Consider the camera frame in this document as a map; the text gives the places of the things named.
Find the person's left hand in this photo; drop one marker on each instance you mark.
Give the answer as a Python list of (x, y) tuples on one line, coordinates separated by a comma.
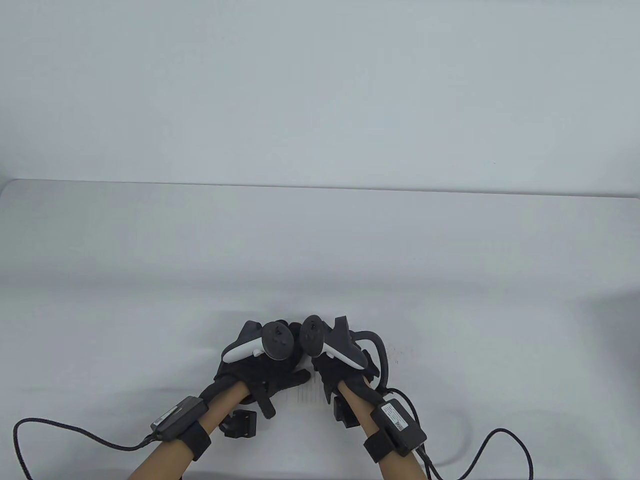
[(265, 372)]

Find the person's right hand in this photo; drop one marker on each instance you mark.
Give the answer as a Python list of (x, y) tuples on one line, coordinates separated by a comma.
[(340, 372)]

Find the white lined paper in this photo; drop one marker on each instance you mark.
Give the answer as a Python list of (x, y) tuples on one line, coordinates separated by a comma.
[(305, 392)]

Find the person's left forearm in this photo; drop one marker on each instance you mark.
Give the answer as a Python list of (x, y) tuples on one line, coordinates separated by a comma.
[(220, 415)]

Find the person's right forearm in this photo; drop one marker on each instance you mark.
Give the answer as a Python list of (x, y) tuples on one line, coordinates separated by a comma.
[(395, 470)]

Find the white and black left controller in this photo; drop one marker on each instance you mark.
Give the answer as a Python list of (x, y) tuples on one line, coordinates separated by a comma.
[(260, 342)]

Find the black right wrist sensor box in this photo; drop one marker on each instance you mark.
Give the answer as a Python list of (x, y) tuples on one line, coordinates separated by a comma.
[(400, 422)]

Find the black wrist sensor box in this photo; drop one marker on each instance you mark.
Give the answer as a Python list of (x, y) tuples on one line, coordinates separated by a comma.
[(400, 422), (177, 416)]

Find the black left wrist sensor box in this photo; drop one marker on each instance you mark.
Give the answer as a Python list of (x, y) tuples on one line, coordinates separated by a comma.
[(177, 416)]

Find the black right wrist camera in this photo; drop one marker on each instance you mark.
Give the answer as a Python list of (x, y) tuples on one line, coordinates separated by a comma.
[(345, 412)]

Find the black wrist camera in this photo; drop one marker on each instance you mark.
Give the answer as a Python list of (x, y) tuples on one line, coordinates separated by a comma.
[(242, 424), (345, 412)]

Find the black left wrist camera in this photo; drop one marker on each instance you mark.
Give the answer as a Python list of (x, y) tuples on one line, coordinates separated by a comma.
[(242, 424)]

